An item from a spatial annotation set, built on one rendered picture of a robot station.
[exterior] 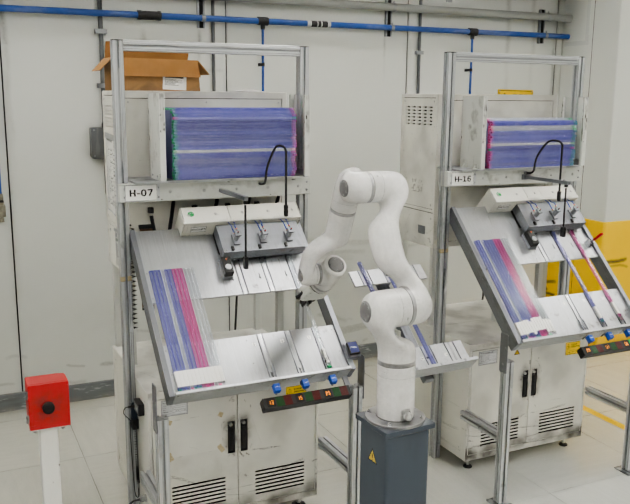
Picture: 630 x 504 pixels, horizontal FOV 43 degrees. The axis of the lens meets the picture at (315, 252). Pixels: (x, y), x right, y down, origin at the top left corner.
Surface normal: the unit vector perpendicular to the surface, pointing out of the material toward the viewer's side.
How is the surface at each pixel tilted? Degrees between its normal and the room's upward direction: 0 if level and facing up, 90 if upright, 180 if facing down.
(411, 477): 90
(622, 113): 90
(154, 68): 80
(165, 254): 43
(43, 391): 90
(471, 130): 90
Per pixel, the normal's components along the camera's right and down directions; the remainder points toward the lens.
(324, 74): 0.43, 0.18
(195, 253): 0.29, -0.60
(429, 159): -0.90, 0.07
